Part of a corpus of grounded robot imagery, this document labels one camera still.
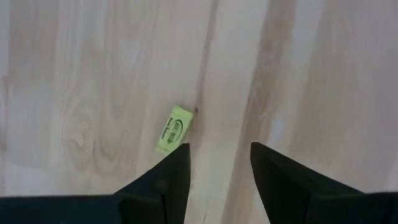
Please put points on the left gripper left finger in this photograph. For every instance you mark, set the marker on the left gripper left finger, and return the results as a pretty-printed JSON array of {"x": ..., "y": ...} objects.
[{"x": 174, "y": 180}]

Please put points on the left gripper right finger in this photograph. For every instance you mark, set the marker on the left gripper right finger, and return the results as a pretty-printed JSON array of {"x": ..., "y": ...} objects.
[{"x": 280, "y": 186}]

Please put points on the green eraser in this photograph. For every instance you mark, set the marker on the green eraser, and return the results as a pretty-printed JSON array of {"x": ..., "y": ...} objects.
[{"x": 174, "y": 130}]

